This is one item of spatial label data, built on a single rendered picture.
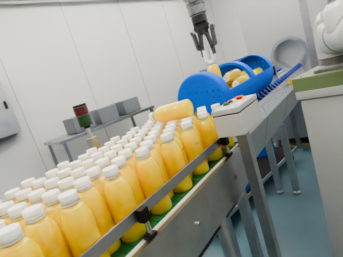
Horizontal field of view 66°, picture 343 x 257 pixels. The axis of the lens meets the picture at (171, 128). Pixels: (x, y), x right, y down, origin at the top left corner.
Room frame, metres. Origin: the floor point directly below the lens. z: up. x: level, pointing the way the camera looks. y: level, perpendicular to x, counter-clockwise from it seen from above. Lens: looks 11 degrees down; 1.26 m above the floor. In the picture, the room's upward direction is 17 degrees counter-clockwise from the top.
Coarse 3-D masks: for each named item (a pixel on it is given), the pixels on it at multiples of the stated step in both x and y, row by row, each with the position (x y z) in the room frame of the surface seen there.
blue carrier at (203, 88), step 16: (224, 64) 1.66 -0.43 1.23; (240, 64) 1.60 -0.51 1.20; (256, 64) 1.99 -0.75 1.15; (192, 80) 1.35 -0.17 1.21; (208, 80) 1.29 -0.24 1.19; (224, 80) 1.31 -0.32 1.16; (256, 80) 1.61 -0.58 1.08; (192, 96) 1.36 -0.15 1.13; (208, 96) 1.31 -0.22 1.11; (224, 96) 1.26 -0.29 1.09; (208, 112) 1.32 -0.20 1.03
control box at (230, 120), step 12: (252, 96) 0.97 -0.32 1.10; (228, 108) 0.88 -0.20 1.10; (240, 108) 0.87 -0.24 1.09; (252, 108) 0.95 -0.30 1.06; (216, 120) 0.91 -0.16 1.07; (228, 120) 0.88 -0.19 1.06; (240, 120) 0.85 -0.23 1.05; (252, 120) 0.93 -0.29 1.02; (228, 132) 0.89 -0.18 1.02; (240, 132) 0.86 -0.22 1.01
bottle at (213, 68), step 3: (210, 63) 1.38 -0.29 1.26; (213, 63) 1.37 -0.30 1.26; (210, 66) 1.37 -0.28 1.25; (213, 66) 1.36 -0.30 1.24; (216, 66) 1.37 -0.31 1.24; (207, 69) 1.39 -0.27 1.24; (210, 69) 1.37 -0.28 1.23; (213, 69) 1.36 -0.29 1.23; (216, 69) 1.36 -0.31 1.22; (219, 69) 1.37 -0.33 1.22; (213, 72) 1.36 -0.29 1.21; (216, 72) 1.36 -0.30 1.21; (219, 72) 1.36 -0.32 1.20; (219, 75) 1.36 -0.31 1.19
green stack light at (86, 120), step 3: (87, 114) 1.21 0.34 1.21; (78, 117) 1.20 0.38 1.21; (81, 117) 1.20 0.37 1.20; (84, 117) 1.20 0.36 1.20; (87, 117) 1.21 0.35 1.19; (90, 117) 1.22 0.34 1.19; (78, 120) 1.20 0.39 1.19; (81, 120) 1.20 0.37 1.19; (84, 120) 1.20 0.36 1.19; (87, 120) 1.20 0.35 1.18; (90, 120) 1.21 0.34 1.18; (78, 123) 1.21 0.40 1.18; (81, 123) 1.20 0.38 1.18; (84, 123) 1.20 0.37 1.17; (87, 123) 1.20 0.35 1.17; (90, 123) 1.21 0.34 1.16; (81, 126) 1.20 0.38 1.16
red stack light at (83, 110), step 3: (75, 108) 1.21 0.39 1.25; (78, 108) 1.20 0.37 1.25; (81, 108) 1.20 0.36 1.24; (84, 108) 1.21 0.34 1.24; (87, 108) 1.23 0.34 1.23; (75, 111) 1.20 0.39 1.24; (78, 111) 1.20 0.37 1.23; (81, 111) 1.20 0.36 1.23; (84, 111) 1.20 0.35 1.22; (87, 111) 1.22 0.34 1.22; (75, 114) 1.21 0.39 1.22; (78, 114) 1.20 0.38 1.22; (81, 114) 1.20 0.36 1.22; (84, 114) 1.20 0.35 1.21
